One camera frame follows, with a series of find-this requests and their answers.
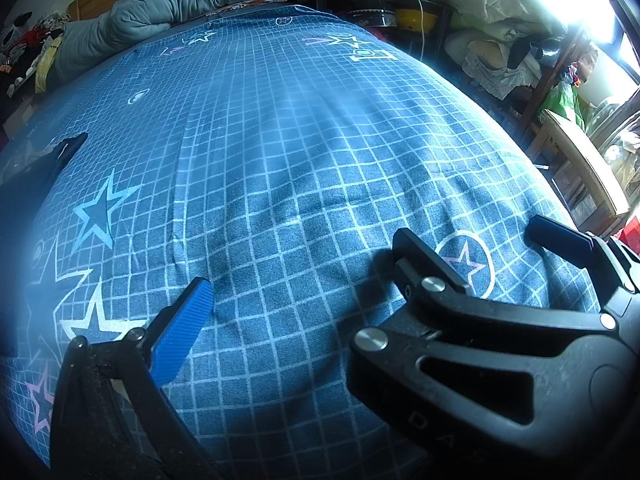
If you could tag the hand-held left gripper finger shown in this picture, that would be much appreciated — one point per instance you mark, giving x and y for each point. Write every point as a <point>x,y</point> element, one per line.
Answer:
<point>182,330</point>

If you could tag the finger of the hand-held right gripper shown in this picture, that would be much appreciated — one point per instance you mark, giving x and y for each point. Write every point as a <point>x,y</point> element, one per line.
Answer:
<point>450,310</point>
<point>560,240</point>

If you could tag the navy blue shirt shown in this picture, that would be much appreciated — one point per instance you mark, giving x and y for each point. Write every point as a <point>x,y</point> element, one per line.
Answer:
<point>65,152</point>

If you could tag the pile of clothes and toys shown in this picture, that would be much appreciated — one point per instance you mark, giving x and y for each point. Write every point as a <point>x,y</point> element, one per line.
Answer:
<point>25,45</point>

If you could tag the wooden chair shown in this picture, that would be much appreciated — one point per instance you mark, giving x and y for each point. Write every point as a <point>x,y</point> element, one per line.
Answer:
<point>585,160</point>

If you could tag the green plastic bag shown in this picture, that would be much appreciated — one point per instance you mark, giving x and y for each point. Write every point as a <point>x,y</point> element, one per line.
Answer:
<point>562,102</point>

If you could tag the blue grid star bed sheet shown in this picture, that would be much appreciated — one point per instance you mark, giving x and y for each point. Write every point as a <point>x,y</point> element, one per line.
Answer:
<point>280,160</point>

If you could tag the pile of bedding and bags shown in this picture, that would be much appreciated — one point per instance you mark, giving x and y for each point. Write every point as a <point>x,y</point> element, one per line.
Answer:
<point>500,20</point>

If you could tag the yellow bowl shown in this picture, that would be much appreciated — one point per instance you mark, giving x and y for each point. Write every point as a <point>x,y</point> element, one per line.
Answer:
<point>415,19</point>

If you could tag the round black tin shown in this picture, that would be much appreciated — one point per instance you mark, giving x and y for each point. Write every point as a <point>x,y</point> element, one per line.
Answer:
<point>372,17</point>

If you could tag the yellow cloth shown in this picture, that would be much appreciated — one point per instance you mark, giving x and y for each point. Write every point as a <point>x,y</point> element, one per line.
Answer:
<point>46,62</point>

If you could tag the grey quilted duvet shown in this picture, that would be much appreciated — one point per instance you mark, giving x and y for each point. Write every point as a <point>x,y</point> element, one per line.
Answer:
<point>165,0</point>

